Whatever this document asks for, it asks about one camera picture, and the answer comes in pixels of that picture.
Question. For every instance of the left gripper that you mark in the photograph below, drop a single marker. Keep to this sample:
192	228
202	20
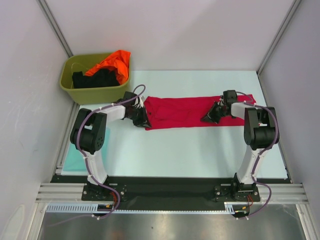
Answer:
143	118

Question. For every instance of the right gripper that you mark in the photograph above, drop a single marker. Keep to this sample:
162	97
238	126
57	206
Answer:
216	111

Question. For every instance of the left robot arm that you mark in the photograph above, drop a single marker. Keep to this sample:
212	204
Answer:
88	136

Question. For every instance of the aluminium frame rail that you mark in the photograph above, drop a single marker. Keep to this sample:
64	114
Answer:
60	193

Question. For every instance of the black t shirt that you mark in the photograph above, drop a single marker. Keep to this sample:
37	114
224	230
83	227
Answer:
101	79

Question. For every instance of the magenta red t shirt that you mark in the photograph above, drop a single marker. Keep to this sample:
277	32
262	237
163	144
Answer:
186	112

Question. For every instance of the olive green plastic bin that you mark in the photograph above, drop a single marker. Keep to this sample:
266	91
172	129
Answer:
87	96

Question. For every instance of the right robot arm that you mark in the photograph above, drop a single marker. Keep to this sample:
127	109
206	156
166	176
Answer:
260	133

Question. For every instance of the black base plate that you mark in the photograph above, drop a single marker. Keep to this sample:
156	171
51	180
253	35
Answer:
167	193

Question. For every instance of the folded teal t shirt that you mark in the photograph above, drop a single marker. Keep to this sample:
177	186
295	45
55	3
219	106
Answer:
74	163

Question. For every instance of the orange t shirt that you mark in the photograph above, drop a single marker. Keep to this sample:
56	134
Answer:
118	61

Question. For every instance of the slotted cable duct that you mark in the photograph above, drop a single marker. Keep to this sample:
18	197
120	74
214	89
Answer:
87	208

